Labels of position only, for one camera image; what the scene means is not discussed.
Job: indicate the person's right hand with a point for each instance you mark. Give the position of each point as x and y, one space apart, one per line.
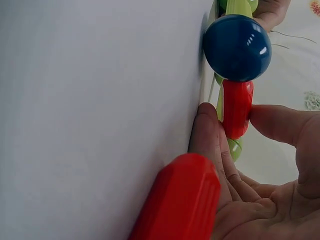
262 215

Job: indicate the person's left hand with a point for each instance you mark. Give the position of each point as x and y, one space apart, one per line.
273 11

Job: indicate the person's left fingers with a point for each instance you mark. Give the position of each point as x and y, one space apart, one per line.
273 11

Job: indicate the light green plastic rod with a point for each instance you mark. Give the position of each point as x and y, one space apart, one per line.
237 7
235 151

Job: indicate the short red plastic rod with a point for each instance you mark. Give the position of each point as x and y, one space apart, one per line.
236 110

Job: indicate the blue plastic ball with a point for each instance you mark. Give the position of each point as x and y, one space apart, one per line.
237 47

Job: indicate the thin white stick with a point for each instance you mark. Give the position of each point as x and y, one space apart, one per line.
211 91

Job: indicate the large red plastic rod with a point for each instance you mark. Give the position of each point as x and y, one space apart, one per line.
175 200

